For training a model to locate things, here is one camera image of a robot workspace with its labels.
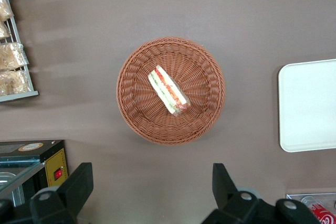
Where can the red cola bottle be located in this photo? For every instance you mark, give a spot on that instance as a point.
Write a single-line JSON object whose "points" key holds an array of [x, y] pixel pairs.
{"points": [[323, 213]]}

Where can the triangle sandwich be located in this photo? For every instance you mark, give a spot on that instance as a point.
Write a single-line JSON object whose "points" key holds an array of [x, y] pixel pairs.
{"points": [[168, 90]]}

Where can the clear bag of crackers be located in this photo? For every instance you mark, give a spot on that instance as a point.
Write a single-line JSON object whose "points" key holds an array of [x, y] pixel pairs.
{"points": [[4, 7], [13, 56], [3, 31], [15, 82]]}

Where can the cream rectangular tray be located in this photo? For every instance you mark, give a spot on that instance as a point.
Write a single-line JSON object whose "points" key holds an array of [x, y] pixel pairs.
{"points": [[309, 106]]}

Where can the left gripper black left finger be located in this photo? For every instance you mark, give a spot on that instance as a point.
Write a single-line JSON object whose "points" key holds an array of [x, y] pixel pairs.
{"points": [[71, 190]]}

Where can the clear acrylic bottle rack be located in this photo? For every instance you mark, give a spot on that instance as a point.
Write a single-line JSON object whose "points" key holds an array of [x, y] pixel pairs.
{"points": [[294, 197]]}

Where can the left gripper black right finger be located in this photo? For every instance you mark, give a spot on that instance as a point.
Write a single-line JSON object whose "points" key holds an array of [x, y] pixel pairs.
{"points": [[225, 195]]}

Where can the black food warmer cabinet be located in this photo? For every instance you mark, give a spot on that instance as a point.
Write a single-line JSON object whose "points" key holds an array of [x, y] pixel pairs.
{"points": [[55, 161]]}

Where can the brown round wicker basket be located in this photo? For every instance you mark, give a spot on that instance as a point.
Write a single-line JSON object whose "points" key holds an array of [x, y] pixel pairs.
{"points": [[136, 119]]}

